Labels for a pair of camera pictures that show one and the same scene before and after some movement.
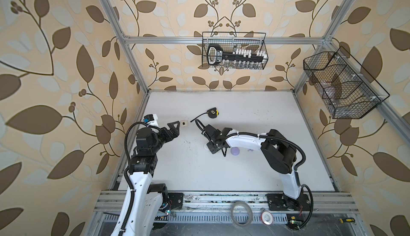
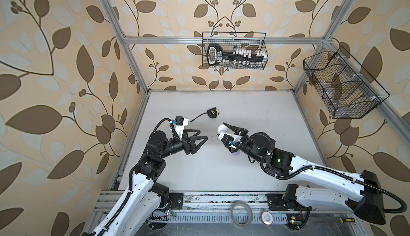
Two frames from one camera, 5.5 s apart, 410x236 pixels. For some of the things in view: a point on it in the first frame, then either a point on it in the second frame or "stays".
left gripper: (174, 133) → (190, 147)
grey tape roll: (247, 206) stays
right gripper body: (212, 148) → (244, 142)
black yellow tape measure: (212, 113) stays
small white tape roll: (266, 218) stays
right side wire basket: (346, 90) stays
